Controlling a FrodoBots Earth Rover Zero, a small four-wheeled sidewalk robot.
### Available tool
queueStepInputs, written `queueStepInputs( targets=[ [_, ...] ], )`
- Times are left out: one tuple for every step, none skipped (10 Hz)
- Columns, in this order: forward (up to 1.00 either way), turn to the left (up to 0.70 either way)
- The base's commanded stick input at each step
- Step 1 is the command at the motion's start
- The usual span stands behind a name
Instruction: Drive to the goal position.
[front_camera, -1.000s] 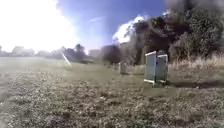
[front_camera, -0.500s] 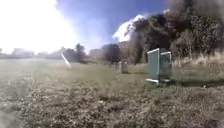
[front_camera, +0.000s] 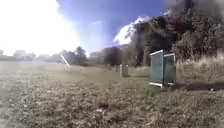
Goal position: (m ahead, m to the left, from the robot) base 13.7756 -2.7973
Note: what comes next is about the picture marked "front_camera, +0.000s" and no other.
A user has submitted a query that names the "green utility cabinet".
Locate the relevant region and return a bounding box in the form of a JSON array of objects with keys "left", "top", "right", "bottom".
[{"left": 148, "top": 49, "right": 177, "bottom": 89}]

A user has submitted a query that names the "row of distant trees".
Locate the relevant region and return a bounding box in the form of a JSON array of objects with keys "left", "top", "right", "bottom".
[{"left": 46, "top": 45, "right": 129, "bottom": 67}]

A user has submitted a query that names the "tall dry grass strip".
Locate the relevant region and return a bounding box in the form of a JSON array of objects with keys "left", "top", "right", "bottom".
[{"left": 128, "top": 54, "right": 224, "bottom": 84}]

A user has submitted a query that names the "slanted white pole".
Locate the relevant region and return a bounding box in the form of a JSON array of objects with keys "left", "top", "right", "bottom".
[{"left": 60, "top": 53, "right": 72, "bottom": 69}]

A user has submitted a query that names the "dry grass field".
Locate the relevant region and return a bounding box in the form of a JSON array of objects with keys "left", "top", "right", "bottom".
[{"left": 0, "top": 60, "right": 224, "bottom": 128}]

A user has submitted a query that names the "large dark tree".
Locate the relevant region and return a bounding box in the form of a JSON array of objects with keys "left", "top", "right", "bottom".
[{"left": 127, "top": 0, "right": 224, "bottom": 68}]

